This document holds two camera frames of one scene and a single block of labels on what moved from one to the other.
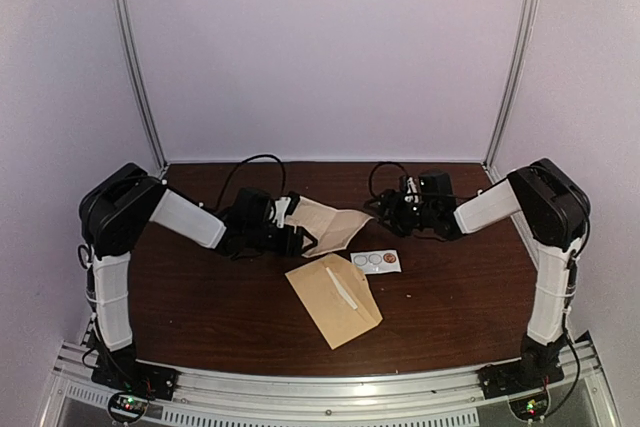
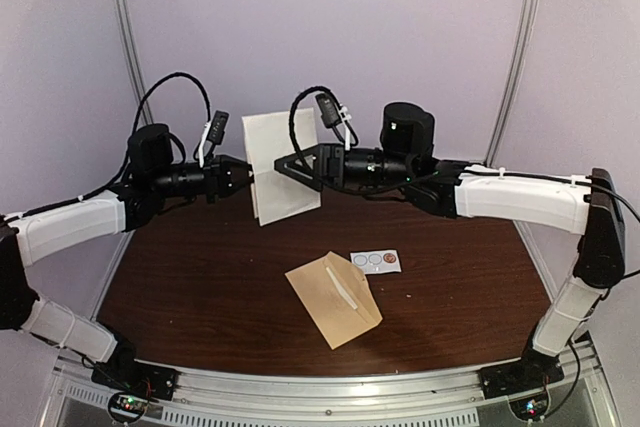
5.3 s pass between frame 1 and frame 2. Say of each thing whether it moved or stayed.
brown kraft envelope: stayed
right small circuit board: stayed
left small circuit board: stayed
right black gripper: moved
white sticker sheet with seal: stayed
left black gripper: moved
